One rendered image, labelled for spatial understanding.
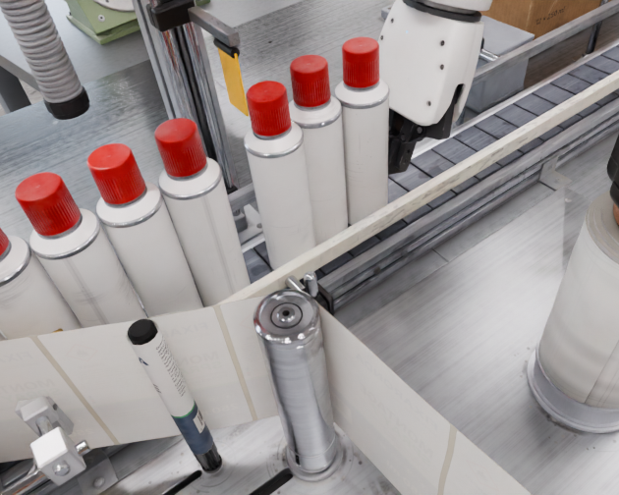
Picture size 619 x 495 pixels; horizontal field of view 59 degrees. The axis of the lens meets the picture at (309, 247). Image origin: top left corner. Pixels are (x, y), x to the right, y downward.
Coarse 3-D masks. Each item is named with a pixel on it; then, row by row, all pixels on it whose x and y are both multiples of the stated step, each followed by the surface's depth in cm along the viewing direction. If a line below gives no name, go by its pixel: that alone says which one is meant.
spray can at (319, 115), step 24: (312, 72) 46; (312, 96) 47; (312, 120) 48; (336, 120) 49; (312, 144) 50; (336, 144) 51; (312, 168) 52; (336, 168) 53; (312, 192) 54; (336, 192) 55; (312, 216) 57; (336, 216) 57
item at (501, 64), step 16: (592, 16) 74; (608, 16) 76; (560, 32) 72; (576, 32) 74; (528, 48) 70; (544, 48) 71; (496, 64) 68; (512, 64) 69; (480, 80) 67; (240, 192) 55
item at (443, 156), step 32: (608, 64) 81; (544, 96) 76; (608, 96) 75; (480, 128) 73; (512, 128) 72; (416, 160) 69; (448, 160) 69; (512, 160) 68; (448, 192) 64; (256, 256) 60; (352, 256) 60; (288, 288) 57
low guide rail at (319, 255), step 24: (576, 96) 70; (600, 96) 72; (552, 120) 68; (504, 144) 64; (456, 168) 62; (480, 168) 64; (408, 192) 60; (432, 192) 61; (384, 216) 58; (336, 240) 56; (360, 240) 58; (288, 264) 54; (312, 264) 55; (264, 288) 53
